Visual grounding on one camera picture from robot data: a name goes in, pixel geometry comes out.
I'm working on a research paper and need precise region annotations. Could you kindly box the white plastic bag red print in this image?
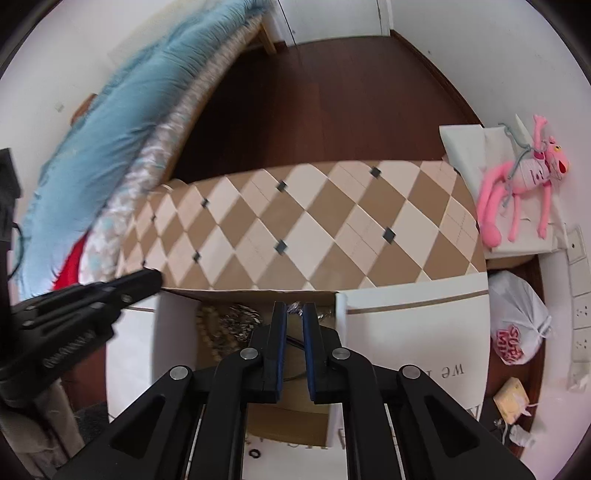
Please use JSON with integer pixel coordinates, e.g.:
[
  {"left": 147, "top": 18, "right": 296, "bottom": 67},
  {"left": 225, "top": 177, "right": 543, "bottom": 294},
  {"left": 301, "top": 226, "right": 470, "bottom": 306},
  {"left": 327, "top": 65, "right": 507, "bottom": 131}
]
[{"left": 489, "top": 271, "right": 552, "bottom": 366}]

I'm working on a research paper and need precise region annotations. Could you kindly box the white door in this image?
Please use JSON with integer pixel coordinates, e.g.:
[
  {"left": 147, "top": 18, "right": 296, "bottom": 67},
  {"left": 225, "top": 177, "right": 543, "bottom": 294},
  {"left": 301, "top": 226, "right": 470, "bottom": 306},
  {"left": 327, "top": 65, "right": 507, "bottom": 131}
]
[{"left": 274, "top": 0, "right": 391, "bottom": 45}]

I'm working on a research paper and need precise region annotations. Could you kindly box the white cloth covered box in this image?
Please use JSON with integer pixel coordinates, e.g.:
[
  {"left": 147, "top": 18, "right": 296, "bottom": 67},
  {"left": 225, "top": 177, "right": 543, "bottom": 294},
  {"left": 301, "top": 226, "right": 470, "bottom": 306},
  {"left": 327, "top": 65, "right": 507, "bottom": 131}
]
[{"left": 440, "top": 115, "right": 570, "bottom": 258}]

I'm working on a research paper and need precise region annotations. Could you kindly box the white power strip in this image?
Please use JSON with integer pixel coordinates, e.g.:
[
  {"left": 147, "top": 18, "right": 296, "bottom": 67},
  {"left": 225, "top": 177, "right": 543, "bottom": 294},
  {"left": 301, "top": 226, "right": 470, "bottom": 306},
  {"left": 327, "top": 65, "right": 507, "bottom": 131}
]
[{"left": 567, "top": 225, "right": 591, "bottom": 392}]

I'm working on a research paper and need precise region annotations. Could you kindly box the pink panther plush toy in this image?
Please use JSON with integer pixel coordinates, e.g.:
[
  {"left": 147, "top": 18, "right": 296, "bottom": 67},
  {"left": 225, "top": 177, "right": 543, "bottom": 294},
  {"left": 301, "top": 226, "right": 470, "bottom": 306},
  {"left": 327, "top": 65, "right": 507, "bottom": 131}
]
[{"left": 477, "top": 115, "right": 570, "bottom": 249}]

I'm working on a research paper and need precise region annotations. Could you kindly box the yellow tissue pack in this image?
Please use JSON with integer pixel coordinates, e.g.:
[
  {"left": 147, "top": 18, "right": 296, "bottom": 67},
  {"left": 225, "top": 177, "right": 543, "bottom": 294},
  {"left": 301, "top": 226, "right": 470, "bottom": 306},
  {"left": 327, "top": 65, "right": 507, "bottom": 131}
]
[{"left": 493, "top": 377, "right": 531, "bottom": 425}]

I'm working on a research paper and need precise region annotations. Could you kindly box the light blue quilt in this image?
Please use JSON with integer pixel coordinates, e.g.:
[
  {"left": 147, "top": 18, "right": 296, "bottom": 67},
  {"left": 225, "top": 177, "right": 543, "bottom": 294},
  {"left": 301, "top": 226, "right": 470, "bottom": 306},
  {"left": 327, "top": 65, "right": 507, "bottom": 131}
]
[{"left": 16, "top": 1, "right": 269, "bottom": 299}]

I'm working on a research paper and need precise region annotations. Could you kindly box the red blanket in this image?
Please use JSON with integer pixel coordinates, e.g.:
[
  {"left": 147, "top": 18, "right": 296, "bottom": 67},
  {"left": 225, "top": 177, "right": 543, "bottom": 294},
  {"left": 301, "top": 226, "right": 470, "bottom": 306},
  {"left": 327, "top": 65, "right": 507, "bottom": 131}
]
[{"left": 52, "top": 233, "right": 88, "bottom": 291}]

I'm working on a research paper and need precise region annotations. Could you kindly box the checkered bed sheet mattress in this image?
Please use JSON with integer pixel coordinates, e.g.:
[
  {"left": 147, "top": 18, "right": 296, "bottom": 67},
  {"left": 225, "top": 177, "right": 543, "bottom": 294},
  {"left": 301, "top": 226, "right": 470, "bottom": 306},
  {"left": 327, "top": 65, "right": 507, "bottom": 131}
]
[{"left": 72, "top": 15, "right": 263, "bottom": 284}]

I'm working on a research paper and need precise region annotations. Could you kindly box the white cardboard box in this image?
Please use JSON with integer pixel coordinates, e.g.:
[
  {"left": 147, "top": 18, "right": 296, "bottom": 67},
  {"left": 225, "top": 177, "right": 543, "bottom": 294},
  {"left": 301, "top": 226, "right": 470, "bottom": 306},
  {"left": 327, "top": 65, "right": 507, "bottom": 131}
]
[{"left": 151, "top": 289, "right": 342, "bottom": 448}]

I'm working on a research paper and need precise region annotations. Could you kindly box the silver chain jewelry in box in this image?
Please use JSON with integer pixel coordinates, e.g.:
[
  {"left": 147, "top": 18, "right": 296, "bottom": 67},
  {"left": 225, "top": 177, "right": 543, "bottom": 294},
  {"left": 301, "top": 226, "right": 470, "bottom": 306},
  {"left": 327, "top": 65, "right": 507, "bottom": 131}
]
[{"left": 219, "top": 304, "right": 263, "bottom": 343}]

